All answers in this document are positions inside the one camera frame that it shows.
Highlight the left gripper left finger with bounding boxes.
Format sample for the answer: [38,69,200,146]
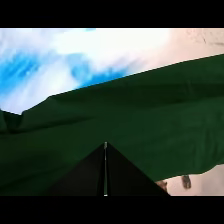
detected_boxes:
[46,142,106,197]

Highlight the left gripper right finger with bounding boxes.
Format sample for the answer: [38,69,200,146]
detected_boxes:
[106,141,170,197]

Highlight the dark green shirt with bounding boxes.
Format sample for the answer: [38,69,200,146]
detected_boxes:
[0,53,224,197]

